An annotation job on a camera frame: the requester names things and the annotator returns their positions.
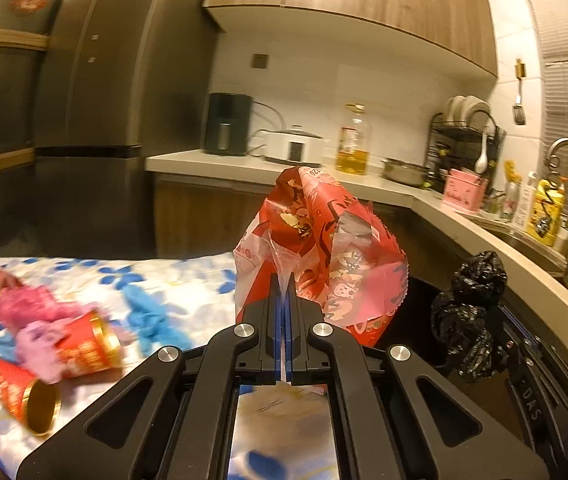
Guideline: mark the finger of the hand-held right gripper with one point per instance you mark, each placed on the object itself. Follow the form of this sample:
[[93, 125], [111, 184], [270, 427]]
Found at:
[[514, 325]]

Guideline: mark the black dish rack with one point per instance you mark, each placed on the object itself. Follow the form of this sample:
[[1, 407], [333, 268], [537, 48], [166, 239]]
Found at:
[[456, 145]]

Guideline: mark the black plastic bag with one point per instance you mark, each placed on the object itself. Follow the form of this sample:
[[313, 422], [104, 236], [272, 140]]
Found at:
[[469, 310]]

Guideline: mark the steel sink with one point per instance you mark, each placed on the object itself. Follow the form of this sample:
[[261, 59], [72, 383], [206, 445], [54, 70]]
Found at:
[[539, 245]]

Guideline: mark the grey refrigerator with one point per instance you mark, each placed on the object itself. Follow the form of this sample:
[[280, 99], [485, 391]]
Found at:
[[114, 85]]

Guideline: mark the dark wall socket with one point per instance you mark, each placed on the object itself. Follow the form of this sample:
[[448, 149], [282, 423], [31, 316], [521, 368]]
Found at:
[[260, 61]]

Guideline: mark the white plates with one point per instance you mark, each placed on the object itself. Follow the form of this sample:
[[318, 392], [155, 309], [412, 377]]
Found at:
[[466, 110]]

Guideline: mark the yellow detergent bottle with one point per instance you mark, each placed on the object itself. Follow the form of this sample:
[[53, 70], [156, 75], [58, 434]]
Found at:
[[544, 215]]

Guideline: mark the white electric cooker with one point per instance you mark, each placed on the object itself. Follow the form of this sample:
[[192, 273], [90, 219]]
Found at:
[[294, 147]]

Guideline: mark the drink can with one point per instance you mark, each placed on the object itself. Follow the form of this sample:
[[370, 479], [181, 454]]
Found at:
[[510, 200]]

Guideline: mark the cooking oil bottle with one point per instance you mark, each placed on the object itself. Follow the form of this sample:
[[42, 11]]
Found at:
[[353, 155]]

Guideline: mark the black air fryer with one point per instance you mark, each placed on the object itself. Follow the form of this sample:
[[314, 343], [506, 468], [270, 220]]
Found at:
[[226, 125]]

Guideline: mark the pink tissue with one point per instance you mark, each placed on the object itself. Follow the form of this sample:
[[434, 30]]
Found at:
[[34, 352], [24, 307]]

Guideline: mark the pink utensil box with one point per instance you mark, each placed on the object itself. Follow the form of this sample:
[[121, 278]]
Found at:
[[464, 192]]

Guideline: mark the white bottle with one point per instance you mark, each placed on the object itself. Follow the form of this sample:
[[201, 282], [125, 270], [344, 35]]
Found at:
[[524, 205]]

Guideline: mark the hanging metal spatula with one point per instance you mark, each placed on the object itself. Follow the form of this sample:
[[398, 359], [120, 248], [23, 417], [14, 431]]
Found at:
[[519, 110]]

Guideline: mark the red paper cup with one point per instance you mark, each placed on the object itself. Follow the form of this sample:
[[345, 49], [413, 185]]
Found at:
[[84, 350], [9, 385]]

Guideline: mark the white ladle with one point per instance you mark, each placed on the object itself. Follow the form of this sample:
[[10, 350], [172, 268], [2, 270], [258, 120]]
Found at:
[[481, 160]]

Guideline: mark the steel pot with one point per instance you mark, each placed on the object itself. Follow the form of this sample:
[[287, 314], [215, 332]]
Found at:
[[404, 172]]

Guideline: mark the blue floral tablecloth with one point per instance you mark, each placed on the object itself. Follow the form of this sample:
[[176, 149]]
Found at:
[[189, 285]]

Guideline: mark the wooden lower cabinet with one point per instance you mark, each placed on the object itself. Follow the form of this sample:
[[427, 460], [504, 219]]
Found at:
[[199, 220]]

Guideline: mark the red printed plastic bag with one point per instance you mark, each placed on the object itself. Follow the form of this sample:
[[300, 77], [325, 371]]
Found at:
[[314, 240]]

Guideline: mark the wooden upper cabinet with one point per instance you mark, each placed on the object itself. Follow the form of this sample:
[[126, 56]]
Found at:
[[364, 0]]

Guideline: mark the blue plastic scrap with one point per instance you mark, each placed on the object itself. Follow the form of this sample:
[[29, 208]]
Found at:
[[149, 315]]

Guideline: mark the wooden cabinet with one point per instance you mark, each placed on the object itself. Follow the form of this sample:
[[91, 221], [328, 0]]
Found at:
[[199, 220], [364, 0]]

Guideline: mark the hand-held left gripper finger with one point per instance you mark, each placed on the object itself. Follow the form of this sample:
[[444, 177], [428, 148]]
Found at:
[[289, 340], [279, 340]]

